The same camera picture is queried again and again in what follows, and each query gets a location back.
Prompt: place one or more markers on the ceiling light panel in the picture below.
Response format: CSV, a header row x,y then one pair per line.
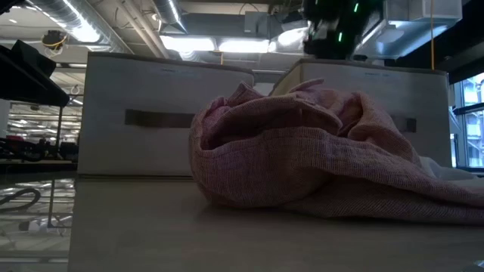
x,y
244,46
187,43

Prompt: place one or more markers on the red background object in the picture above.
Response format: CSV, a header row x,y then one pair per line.
x,y
14,143

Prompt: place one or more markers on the pink woven garment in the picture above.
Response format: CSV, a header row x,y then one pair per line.
x,y
302,170

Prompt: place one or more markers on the grey ceiling unit box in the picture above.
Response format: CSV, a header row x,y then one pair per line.
x,y
256,22

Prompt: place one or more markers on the beige fabric storage bin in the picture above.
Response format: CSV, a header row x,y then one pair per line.
x,y
151,94
416,98

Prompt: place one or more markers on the small silver air duct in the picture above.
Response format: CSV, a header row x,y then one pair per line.
x,y
168,11

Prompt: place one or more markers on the rectangular metal ceiling duct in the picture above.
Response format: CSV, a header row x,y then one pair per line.
x,y
408,38

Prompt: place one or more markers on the window with dark frame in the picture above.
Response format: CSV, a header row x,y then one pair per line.
x,y
469,124

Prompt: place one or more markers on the white round column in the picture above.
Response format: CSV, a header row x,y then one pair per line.
x,y
4,117

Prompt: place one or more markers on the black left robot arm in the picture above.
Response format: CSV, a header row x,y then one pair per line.
x,y
26,79

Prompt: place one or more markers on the black stand post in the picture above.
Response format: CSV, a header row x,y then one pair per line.
x,y
59,128

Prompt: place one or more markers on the large silver air duct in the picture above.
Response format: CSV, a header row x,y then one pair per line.
x,y
45,4

